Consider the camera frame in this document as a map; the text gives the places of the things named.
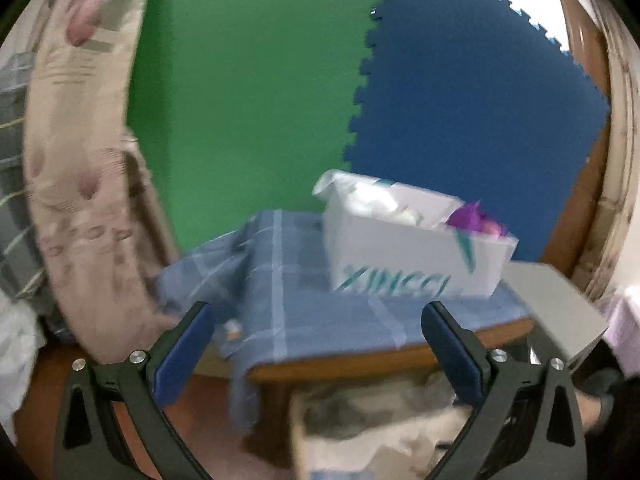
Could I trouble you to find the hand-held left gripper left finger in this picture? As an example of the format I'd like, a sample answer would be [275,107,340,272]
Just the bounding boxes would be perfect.
[55,301,216,480]

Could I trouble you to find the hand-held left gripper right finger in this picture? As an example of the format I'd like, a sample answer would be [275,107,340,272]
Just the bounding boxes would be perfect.
[421,301,588,480]

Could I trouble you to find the grey underwear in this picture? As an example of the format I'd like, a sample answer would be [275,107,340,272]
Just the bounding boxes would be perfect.
[305,382,451,436]

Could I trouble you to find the white shoe box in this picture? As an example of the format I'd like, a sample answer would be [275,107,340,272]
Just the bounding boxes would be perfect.
[312,170,518,298]

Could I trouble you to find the purple underwear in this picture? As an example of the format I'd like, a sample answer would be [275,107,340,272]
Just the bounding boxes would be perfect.
[445,200,508,237]

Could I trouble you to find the white underwear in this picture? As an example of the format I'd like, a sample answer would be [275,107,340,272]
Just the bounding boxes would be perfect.
[392,205,431,228]
[340,180,401,218]

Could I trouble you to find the wooden drawer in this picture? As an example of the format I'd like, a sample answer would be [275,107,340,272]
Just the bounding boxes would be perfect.
[290,370,481,480]

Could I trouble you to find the wooden nightstand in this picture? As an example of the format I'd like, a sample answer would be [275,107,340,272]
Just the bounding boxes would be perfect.
[192,317,536,461]

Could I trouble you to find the grey box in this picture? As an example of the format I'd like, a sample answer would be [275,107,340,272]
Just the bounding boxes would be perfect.
[500,260,611,376]

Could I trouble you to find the blue checkered cloth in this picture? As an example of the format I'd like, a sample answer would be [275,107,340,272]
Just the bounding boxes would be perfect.
[157,210,533,431]

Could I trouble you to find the white floral quilt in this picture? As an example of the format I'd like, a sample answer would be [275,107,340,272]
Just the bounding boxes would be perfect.
[0,295,48,441]

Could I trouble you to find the beige floral cloth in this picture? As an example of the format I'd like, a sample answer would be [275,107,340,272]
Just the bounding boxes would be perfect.
[22,0,186,366]

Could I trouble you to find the tan cloth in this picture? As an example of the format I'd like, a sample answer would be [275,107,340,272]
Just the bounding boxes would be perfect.
[120,135,181,261]

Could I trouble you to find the purple patterned cloth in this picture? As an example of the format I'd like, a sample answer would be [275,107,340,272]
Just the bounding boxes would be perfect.
[600,285,640,361]

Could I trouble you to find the grey plaid pillow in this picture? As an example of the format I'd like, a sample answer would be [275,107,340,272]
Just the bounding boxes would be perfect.
[0,52,56,306]

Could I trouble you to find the blue foam mat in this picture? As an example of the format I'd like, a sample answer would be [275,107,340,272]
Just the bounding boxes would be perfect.
[345,0,613,261]

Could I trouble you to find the green foam mat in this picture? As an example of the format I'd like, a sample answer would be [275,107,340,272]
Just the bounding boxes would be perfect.
[125,0,388,256]

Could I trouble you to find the bamboo frame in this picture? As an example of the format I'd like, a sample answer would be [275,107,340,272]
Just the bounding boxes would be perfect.
[570,0,640,301]

